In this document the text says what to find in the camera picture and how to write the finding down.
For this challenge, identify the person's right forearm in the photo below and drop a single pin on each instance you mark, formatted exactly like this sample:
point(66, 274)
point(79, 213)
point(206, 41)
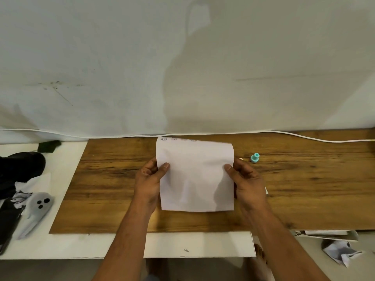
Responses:
point(281, 245)

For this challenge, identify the person's left thumb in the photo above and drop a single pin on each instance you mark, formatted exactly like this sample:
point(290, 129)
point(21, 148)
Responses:
point(164, 170)

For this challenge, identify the person's left forearm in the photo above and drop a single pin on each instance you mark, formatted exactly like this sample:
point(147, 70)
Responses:
point(126, 245)

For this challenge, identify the person's left hand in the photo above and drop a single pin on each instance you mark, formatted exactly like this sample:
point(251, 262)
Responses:
point(146, 190)

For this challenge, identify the black bag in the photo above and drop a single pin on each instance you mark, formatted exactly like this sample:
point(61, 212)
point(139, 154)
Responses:
point(20, 169)

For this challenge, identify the person's right hand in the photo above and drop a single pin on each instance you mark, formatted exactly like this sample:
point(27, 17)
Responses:
point(249, 187)

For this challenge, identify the person's right thumb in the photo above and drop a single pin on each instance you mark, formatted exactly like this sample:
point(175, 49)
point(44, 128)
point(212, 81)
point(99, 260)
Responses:
point(231, 172)

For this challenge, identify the stack of flat papers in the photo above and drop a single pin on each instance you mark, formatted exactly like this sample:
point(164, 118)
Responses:
point(328, 234)

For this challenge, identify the small crumpled paper piece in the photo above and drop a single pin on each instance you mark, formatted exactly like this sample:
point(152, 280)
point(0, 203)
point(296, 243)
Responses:
point(21, 198)

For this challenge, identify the white paper sheet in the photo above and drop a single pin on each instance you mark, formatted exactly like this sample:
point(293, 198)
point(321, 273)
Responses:
point(194, 175)

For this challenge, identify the brown wooden board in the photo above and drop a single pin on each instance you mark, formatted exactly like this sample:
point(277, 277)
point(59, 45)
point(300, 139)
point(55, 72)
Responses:
point(307, 184)

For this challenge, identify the small teal glue bottle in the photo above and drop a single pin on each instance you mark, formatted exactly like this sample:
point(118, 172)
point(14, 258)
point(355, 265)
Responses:
point(255, 158)

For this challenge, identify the black flat pouch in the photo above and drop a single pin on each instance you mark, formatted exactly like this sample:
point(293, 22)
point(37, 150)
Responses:
point(8, 222)

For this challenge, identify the large crumpled paper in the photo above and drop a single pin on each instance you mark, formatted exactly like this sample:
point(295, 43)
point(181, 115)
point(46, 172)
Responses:
point(339, 251)

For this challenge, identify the dark green cloth piece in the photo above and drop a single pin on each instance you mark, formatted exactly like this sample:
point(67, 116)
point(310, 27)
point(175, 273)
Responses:
point(48, 146)

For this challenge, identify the person's right foot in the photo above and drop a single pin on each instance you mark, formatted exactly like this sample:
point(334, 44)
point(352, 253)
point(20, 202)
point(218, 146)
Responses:
point(259, 264)

